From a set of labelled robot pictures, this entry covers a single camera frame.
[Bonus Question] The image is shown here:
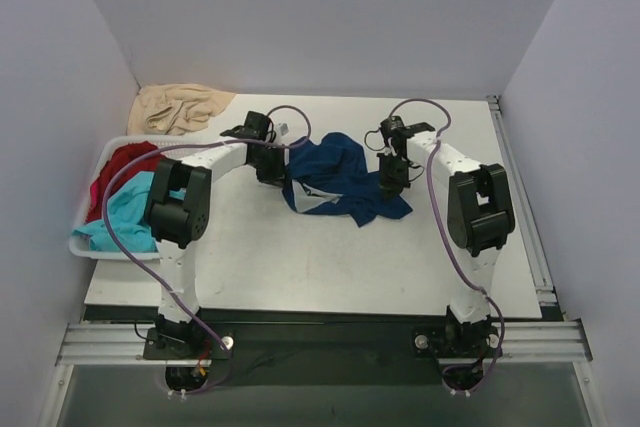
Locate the navy blue mickey t-shirt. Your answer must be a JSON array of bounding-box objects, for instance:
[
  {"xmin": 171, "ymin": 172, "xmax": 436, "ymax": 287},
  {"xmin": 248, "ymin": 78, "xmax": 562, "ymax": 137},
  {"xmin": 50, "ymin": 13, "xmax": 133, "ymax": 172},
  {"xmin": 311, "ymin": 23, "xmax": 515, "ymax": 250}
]
[{"xmin": 282, "ymin": 132, "xmax": 413, "ymax": 227}]

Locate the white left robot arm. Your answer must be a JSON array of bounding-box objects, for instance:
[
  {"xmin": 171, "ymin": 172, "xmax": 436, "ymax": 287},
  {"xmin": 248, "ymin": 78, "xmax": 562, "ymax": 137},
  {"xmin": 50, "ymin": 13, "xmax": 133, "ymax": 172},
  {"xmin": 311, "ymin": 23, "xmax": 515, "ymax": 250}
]
[{"xmin": 144, "ymin": 138, "xmax": 286, "ymax": 359}]

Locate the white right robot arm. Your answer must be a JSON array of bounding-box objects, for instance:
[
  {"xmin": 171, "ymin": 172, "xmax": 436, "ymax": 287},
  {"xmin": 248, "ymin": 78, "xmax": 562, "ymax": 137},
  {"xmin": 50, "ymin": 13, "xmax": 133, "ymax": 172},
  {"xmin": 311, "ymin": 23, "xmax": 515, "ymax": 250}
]
[{"xmin": 377, "ymin": 116, "xmax": 515, "ymax": 355}]

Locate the beige t-shirt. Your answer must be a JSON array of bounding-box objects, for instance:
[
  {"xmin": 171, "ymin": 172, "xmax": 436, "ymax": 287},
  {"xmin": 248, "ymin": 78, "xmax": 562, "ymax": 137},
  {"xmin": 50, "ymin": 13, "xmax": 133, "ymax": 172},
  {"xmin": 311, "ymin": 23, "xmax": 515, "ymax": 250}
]
[{"xmin": 126, "ymin": 83, "xmax": 236, "ymax": 136}]

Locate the turquoise t-shirt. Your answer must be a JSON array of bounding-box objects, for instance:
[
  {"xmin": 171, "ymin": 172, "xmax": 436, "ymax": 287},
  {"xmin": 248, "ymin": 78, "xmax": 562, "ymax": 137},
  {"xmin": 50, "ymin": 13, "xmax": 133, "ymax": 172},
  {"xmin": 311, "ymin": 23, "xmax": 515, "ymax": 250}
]
[{"xmin": 69, "ymin": 171, "xmax": 157, "ymax": 260}]

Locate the red t-shirt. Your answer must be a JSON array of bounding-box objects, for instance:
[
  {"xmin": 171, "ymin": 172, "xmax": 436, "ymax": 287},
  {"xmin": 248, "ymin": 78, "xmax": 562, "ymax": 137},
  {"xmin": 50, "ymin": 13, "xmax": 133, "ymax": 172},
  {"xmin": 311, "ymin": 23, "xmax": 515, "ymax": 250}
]
[{"xmin": 85, "ymin": 141, "xmax": 161, "ymax": 223}]

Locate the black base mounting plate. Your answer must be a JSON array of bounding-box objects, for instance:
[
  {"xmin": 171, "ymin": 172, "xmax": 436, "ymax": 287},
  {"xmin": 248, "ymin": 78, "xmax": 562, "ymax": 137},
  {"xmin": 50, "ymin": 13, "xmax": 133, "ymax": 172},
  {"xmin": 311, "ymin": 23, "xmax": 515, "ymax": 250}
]
[{"xmin": 134, "ymin": 311, "xmax": 506, "ymax": 394}]

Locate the white plastic laundry basket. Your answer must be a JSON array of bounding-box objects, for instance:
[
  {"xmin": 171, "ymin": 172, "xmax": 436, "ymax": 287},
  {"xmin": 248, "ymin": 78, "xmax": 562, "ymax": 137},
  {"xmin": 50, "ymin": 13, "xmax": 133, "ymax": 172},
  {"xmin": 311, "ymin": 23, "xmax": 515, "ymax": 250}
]
[{"xmin": 67, "ymin": 135, "xmax": 174, "ymax": 262}]

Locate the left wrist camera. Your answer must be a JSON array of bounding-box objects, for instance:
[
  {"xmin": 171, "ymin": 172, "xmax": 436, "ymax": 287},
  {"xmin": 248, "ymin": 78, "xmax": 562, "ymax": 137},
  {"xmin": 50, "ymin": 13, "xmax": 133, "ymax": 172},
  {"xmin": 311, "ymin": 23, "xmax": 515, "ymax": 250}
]
[{"xmin": 220, "ymin": 111, "xmax": 289, "ymax": 143}]

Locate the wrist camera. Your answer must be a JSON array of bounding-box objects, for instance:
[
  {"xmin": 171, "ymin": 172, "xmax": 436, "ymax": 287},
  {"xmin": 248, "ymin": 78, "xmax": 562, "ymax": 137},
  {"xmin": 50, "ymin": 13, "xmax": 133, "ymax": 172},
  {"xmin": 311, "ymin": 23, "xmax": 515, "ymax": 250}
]
[
  {"xmin": 220, "ymin": 111, "xmax": 289, "ymax": 143},
  {"xmin": 363, "ymin": 116, "xmax": 409, "ymax": 155}
]

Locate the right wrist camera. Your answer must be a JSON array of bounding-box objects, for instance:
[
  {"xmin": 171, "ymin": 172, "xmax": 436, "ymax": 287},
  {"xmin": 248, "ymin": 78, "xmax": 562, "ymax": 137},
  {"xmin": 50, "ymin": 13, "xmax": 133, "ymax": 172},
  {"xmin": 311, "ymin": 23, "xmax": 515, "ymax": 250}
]
[{"xmin": 363, "ymin": 116, "xmax": 409, "ymax": 155}]

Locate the right side aluminium rail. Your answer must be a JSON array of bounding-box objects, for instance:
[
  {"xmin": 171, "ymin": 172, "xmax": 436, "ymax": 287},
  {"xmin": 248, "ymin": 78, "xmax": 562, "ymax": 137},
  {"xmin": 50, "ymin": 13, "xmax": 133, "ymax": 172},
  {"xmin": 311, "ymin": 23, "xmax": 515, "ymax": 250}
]
[{"xmin": 487, "ymin": 94, "xmax": 569, "ymax": 321}]

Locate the aluminium frame rail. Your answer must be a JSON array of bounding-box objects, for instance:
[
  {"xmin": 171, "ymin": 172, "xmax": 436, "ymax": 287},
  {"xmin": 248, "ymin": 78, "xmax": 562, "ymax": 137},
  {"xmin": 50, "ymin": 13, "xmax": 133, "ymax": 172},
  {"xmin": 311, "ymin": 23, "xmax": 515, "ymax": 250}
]
[{"xmin": 57, "ymin": 321, "xmax": 592, "ymax": 366}]

